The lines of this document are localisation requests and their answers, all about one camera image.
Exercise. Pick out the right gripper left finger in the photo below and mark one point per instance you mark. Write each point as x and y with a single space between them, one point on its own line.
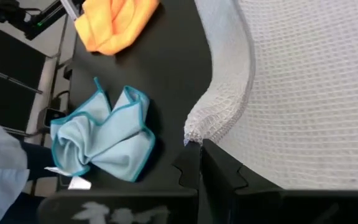
188 199

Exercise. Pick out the silver aluminium bracket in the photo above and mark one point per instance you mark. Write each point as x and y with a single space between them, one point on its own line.
70 9

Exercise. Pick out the pale blue teal-edged towel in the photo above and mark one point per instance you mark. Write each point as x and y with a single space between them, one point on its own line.
110 140

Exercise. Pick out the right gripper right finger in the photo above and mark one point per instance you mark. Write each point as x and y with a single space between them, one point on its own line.
228 199

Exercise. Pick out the black keyboard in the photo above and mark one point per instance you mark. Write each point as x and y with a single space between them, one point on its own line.
42 21

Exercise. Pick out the orange microfiber towel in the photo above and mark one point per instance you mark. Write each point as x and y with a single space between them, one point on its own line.
113 25

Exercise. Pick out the white waffle-weave towel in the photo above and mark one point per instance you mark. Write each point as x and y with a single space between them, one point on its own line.
306 93

